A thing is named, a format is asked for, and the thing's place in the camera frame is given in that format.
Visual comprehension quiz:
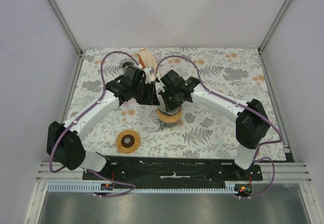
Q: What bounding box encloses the glass coffee server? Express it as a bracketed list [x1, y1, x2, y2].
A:
[159, 122, 177, 130]

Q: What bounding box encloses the wooden dripper ring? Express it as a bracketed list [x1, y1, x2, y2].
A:
[156, 107, 182, 125]
[115, 129, 141, 155]

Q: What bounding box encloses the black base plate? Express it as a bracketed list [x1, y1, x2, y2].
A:
[99, 156, 263, 182]

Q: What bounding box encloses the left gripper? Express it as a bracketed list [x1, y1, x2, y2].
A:
[132, 81, 160, 106]

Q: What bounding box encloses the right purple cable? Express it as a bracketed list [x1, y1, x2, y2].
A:
[154, 55, 284, 200]

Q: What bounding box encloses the glass carafe brown band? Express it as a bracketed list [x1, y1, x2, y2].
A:
[119, 58, 134, 68]

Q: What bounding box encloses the floral table mat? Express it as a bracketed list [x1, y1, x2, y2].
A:
[67, 48, 276, 159]

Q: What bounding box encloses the aluminium frame rail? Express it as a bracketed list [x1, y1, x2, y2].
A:
[35, 0, 84, 57]

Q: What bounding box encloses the ribbed glass dripper cone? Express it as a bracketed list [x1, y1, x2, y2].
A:
[157, 106, 182, 117]

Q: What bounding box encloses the white paper coffee filter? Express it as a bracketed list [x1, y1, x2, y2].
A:
[157, 92, 165, 107]

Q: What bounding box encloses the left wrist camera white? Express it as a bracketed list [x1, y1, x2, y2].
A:
[143, 67, 156, 84]

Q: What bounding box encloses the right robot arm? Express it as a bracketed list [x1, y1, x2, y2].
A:
[155, 70, 270, 180]

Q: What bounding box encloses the white cable duct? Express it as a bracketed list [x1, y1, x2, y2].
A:
[47, 182, 238, 194]

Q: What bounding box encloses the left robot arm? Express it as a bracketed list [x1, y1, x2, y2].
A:
[47, 65, 159, 180]

